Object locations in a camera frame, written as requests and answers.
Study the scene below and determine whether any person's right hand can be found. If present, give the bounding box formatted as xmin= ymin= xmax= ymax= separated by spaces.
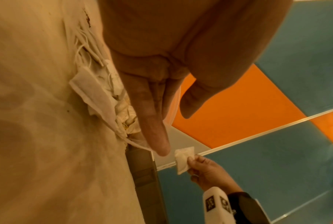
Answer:
xmin=187 ymin=154 xmax=243 ymax=194

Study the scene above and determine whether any person's left hand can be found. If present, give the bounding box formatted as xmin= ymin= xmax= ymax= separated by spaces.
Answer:
xmin=97 ymin=0 xmax=295 ymax=157

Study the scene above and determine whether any white square tea bag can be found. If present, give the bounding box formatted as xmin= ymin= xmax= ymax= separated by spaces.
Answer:
xmin=174 ymin=146 xmax=196 ymax=175

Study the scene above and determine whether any dark compartment organizer box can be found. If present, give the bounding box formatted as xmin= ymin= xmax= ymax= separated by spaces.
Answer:
xmin=126 ymin=144 xmax=167 ymax=224

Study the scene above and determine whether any pile of paper tea bags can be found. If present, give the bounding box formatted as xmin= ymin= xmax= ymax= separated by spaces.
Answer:
xmin=69 ymin=24 xmax=145 ymax=141

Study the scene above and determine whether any clear plastic bag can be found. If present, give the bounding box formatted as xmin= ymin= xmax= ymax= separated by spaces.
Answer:
xmin=0 ymin=0 xmax=184 ymax=224

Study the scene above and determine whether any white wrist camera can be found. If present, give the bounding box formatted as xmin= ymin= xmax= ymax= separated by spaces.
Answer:
xmin=202 ymin=186 xmax=238 ymax=224

